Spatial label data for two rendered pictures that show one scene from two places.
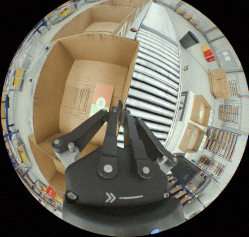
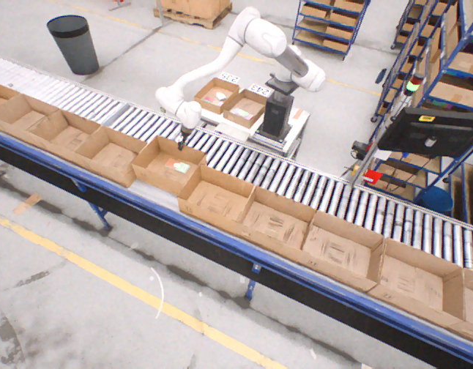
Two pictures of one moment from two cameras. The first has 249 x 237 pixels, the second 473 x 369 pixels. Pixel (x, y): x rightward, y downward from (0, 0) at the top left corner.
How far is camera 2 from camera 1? 1.86 m
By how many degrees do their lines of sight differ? 30
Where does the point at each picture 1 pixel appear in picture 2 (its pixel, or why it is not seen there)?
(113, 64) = (154, 157)
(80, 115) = (180, 178)
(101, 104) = (178, 165)
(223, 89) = not seen: outside the picture
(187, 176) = (273, 109)
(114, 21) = (99, 150)
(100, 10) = (83, 149)
